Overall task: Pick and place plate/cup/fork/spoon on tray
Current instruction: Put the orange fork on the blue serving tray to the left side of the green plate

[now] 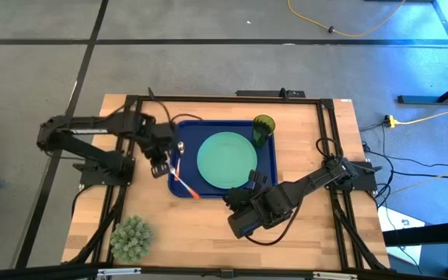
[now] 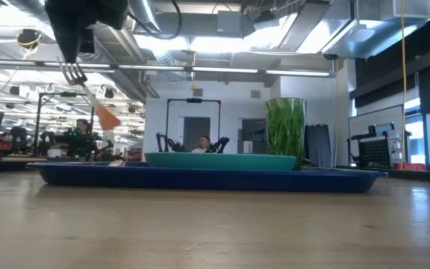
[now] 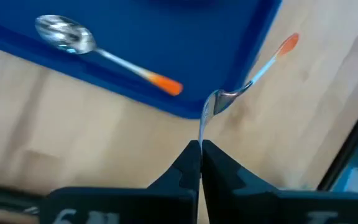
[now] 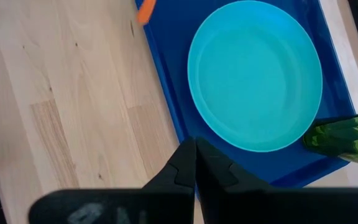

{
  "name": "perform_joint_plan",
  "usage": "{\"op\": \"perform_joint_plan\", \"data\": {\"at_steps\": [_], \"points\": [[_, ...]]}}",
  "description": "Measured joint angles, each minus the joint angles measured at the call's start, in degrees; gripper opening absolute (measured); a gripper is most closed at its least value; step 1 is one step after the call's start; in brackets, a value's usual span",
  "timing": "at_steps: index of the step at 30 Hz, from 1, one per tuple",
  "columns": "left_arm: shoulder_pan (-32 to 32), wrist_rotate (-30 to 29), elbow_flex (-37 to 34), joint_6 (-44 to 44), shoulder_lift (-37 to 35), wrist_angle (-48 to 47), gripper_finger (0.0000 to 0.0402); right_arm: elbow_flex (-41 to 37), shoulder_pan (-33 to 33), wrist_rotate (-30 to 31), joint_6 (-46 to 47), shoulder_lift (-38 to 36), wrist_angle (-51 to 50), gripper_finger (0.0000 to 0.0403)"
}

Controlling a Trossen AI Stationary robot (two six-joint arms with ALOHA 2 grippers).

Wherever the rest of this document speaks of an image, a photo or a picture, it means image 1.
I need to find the black beam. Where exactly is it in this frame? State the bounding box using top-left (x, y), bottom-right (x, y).
top-left (382, 219), bottom-right (448, 247)

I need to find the thin beige cable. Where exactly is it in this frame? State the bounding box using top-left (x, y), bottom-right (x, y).
top-left (387, 161), bottom-right (448, 195)

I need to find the yellow hanging power cable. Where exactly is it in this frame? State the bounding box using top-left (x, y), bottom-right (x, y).
top-left (383, 102), bottom-right (448, 128)

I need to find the white flat sheet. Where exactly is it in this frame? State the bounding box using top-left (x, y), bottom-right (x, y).
top-left (376, 205), bottom-right (424, 266)

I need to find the silver aluminium bracket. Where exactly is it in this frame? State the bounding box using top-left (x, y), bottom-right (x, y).
top-left (96, 267), bottom-right (142, 278)
top-left (311, 271), bottom-right (359, 280)

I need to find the blue plastic tray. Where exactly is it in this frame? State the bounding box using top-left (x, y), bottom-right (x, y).
top-left (167, 119), bottom-right (278, 199)

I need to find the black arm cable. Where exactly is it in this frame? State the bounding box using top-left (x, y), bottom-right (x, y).
top-left (245, 196), bottom-right (306, 247)
top-left (156, 100), bottom-right (204, 125)

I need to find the yellow floor cable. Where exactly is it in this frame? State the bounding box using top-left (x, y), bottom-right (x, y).
top-left (287, 0), bottom-right (407, 39)

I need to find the black looped base cable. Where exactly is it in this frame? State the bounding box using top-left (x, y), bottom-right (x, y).
top-left (316, 136), bottom-right (345, 161)

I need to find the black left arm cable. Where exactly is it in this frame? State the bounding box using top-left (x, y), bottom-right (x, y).
top-left (156, 100), bottom-right (204, 125)

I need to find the teal plastic plate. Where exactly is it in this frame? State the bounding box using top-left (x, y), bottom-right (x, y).
top-left (196, 131), bottom-right (258, 190)

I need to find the orange-handled metal fork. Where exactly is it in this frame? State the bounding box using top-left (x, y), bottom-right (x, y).
top-left (167, 161), bottom-right (201, 200)

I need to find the orange-handled metal spoon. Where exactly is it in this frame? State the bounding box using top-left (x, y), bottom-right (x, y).
top-left (173, 141), bottom-right (187, 183)

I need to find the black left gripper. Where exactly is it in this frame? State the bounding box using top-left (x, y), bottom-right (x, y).
top-left (134, 116), bottom-right (179, 179)

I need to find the black bar bracket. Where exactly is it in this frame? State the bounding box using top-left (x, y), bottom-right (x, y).
top-left (234, 87), bottom-right (306, 99)

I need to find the black floor cable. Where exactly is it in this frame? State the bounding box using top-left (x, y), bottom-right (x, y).
top-left (393, 169), bottom-right (448, 180)
top-left (359, 123), bottom-right (394, 201)

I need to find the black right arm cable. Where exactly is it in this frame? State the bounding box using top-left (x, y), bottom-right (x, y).
top-left (245, 196), bottom-right (306, 247)

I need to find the green plant in white pot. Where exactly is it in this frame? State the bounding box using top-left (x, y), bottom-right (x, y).
top-left (109, 215), bottom-right (155, 264)

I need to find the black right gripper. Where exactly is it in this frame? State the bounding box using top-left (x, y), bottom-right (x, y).
top-left (223, 170), bottom-right (294, 239)

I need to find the black aluminium table frame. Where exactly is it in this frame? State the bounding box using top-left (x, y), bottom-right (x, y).
top-left (62, 88), bottom-right (392, 280)

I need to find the black table leg frame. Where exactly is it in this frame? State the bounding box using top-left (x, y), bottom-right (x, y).
top-left (397, 0), bottom-right (448, 105)

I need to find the green translucent cup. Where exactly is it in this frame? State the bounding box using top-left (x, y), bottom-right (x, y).
top-left (251, 114), bottom-right (277, 149)

